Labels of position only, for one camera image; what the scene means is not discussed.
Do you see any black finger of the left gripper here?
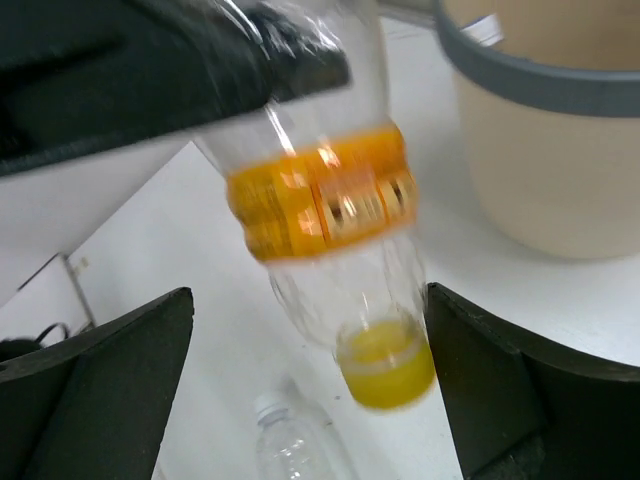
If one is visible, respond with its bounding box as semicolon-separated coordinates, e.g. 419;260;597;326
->
1;1;350;175

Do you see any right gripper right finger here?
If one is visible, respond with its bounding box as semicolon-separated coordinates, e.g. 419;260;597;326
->
423;283;639;479

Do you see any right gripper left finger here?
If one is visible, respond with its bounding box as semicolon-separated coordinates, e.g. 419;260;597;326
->
1;287;194;480

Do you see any clear bottle white cap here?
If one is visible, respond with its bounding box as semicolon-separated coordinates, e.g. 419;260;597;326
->
254;390;359;480

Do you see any clear bottle yellow cap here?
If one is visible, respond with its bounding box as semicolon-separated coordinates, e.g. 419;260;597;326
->
193;1;435;410

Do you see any beige bin with grey rim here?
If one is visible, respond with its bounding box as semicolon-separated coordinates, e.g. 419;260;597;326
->
434;1;639;259

